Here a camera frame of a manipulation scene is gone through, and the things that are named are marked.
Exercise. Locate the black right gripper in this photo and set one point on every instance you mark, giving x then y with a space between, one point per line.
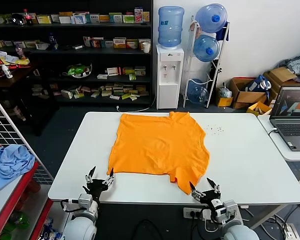
208 197

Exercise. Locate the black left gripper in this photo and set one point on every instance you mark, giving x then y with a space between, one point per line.
97 187

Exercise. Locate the orange t-shirt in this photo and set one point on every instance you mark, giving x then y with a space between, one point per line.
160 147

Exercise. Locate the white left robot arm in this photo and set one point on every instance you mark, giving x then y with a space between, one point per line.
80 228

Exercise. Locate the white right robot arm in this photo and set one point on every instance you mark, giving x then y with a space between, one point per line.
240 233

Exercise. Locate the grey blue clothes pile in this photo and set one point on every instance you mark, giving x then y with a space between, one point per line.
297 65

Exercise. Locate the white power strip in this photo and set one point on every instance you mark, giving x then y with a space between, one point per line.
192 213

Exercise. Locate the large white table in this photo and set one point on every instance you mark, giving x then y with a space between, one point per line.
240 162

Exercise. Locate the red metal cart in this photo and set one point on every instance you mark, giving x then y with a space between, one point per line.
20 190

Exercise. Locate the small white side table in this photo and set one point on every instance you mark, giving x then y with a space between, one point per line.
290 155

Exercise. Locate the yellow bin with plastic bag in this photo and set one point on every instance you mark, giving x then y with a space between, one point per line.
225 101

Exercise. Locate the light blue crumpled cloth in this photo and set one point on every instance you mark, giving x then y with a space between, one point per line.
10 162

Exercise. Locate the grey floor power strip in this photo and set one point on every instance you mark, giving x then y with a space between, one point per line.
291 231

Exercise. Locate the small yellow box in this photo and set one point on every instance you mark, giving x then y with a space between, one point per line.
257 109

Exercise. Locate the tilted blue water jug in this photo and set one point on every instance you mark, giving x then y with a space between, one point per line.
197 92
205 48
210 18

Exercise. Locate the open brown cardboard box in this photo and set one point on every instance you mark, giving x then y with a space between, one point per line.
252 98

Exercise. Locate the grey open laptop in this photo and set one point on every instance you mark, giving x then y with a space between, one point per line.
292 130

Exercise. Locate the dark wooden table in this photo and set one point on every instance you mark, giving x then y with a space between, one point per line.
27 100

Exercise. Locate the red white flat carton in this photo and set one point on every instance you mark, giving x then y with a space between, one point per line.
113 71

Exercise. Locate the bowl with green packet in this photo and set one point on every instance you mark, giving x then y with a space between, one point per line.
77 70

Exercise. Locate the black folded tripod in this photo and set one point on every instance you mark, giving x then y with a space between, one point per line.
214 80

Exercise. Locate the white water dispenser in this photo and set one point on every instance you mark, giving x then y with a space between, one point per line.
168 85

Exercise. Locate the blue bag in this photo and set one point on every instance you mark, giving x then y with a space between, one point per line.
258 83

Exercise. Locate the black shelf unit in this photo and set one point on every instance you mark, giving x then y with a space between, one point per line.
100 57

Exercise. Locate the orange white medicine box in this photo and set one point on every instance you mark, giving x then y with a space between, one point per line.
120 43

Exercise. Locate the large brown cardboard box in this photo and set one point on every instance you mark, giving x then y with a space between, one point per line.
281 75

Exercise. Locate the white paper cup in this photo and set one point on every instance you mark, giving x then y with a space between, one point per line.
146 47

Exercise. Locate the small white plastic bottle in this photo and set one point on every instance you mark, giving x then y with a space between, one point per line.
7 72

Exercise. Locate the white metal jug rack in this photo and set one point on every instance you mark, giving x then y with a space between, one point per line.
192 50

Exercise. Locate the blue drink bottle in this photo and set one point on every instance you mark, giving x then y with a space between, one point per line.
53 41

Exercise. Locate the purple drink bottle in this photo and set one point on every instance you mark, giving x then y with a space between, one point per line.
20 51

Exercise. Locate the dark blue hanging cloth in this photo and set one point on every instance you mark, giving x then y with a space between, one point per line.
222 32

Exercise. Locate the upright blue water jug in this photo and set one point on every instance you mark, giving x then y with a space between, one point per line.
170 27

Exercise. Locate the pink white tall carton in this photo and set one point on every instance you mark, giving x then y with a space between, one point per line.
138 15

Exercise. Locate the cola bottle red cap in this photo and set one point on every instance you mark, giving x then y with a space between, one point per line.
28 17

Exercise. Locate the shiny black helmet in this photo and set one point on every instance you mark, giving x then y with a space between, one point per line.
17 19

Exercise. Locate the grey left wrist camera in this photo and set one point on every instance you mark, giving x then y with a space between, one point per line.
84 200

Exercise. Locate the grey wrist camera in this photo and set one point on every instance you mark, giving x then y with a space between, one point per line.
226 208
84 200

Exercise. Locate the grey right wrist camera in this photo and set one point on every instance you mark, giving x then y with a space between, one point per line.
226 208

